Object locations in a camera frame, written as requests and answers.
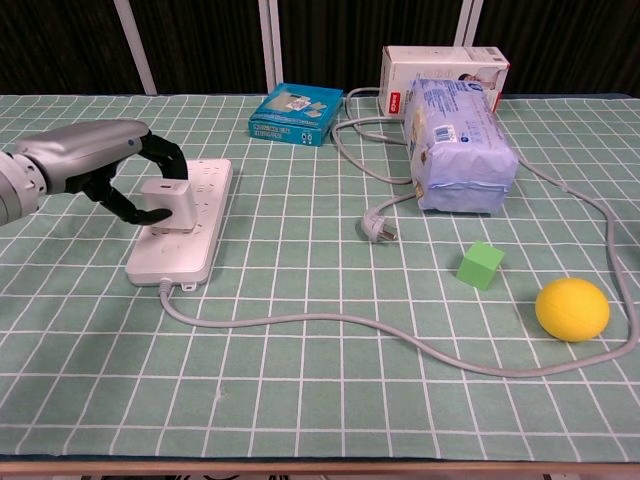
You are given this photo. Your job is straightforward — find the white power strip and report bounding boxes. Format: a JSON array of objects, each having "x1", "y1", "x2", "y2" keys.
[{"x1": 124, "y1": 158, "x2": 234, "y2": 287}]

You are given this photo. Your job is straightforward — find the blue tissue pack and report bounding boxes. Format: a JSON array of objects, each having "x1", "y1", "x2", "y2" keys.
[{"x1": 403, "y1": 77, "x2": 520, "y2": 216}]

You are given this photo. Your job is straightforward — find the dark folding screen white frame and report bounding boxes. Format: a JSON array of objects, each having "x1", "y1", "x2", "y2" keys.
[{"x1": 0, "y1": 0, "x2": 640, "y2": 97}]

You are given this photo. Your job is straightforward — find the white product carton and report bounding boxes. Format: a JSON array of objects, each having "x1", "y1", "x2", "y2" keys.
[{"x1": 378, "y1": 45, "x2": 511, "y2": 119}]

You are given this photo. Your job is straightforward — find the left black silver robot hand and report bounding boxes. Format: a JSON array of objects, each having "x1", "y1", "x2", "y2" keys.
[{"x1": 14, "y1": 119, "x2": 190, "y2": 226}]

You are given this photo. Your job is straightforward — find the grey power cable with plug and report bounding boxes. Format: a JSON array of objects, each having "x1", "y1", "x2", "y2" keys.
[{"x1": 158, "y1": 87, "x2": 640, "y2": 377}]

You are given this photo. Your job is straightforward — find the yellow ball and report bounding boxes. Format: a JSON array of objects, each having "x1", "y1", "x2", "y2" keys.
[{"x1": 534, "y1": 277, "x2": 611, "y2": 343}]

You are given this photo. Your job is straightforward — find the teal flat cardboard box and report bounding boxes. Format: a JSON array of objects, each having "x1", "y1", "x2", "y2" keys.
[{"x1": 247, "y1": 82, "x2": 345, "y2": 147}]

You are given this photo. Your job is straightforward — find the green checked tablecloth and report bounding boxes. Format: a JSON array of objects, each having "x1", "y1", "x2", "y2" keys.
[{"x1": 0, "y1": 92, "x2": 640, "y2": 462}]

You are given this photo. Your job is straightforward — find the small white charger plug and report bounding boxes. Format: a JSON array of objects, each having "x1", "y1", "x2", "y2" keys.
[{"x1": 138, "y1": 180, "x2": 195, "y2": 234}]

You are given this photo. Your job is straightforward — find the green cube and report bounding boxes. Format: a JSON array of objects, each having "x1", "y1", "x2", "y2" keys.
[{"x1": 456, "y1": 240, "x2": 506, "y2": 291}]

